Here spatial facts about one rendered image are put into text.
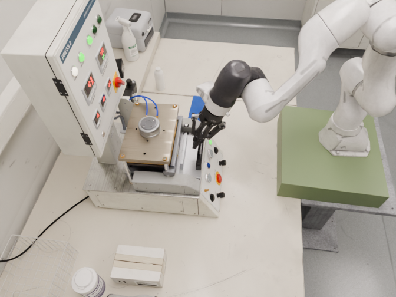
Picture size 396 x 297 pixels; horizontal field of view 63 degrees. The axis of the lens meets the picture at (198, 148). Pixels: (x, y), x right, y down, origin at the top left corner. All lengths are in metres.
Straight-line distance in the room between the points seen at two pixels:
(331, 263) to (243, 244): 0.98
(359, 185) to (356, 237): 0.92
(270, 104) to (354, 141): 0.63
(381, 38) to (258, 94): 0.35
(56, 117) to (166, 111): 0.43
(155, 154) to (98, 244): 0.49
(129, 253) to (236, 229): 0.44
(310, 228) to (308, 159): 0.88
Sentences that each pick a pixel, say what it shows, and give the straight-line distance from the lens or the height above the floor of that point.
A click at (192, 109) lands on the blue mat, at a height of 0.75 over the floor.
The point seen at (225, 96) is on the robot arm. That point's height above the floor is 1.35.
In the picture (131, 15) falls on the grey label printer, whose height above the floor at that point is 0.96.
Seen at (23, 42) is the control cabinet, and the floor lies 1.57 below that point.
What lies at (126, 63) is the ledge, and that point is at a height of 0.79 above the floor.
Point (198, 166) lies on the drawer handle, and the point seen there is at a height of 1.00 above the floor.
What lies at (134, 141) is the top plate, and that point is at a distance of 1.18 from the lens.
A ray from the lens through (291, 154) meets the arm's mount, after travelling 1.46.
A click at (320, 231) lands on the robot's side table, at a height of 0.01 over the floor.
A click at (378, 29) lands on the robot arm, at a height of 1.52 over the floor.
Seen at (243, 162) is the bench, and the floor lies 0.75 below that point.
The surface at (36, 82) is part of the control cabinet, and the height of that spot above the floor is 1.48.
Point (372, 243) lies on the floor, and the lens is 2.40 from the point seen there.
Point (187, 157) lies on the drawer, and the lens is 1.29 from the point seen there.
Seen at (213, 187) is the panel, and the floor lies 0.83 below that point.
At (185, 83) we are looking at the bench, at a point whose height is 0.75.
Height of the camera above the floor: 2.03
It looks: 54 degrees down
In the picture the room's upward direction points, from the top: 2 degrees counter-clockwise
